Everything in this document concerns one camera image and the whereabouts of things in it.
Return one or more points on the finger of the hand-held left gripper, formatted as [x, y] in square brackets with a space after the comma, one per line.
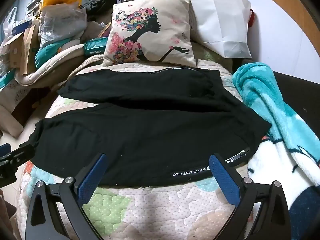
[4, 148]
[23, 152]

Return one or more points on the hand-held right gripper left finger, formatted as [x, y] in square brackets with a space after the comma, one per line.
[90, 177]

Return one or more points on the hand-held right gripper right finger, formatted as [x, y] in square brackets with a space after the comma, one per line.
[223, 177]

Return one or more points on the black pants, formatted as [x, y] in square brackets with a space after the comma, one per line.
[150, 135]

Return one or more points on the beige fabric box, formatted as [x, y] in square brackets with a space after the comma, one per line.
[10, 120]

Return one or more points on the patterned quilted bedspread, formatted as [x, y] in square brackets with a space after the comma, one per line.
[150, 205]

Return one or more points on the teal white pack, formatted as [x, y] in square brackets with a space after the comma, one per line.
[5, 78]

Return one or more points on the beige padded mat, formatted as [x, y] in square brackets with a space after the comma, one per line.
[50, 67]

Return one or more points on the teal fleece blanket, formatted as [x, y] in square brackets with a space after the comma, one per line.
[262, 92]

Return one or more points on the black furniture panel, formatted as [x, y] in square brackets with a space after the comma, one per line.
[295, 100]

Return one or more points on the blue box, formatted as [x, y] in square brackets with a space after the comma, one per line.
[22, 26]

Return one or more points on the white plastic bag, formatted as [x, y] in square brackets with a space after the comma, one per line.
[8, 22]

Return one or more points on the teal tissue pack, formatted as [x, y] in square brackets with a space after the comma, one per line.
[96, 46]

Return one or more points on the clear plastic bag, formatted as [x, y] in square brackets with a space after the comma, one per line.
[62, 22]

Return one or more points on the floral printed cushion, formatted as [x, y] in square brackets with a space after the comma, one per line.
[150, 47]

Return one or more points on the white shelf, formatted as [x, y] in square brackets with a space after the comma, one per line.
[33, 5]

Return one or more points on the white paper bag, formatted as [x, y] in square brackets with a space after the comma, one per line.
[220, 22]

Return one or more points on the black garment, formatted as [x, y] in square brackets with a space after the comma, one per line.
[100, 0]

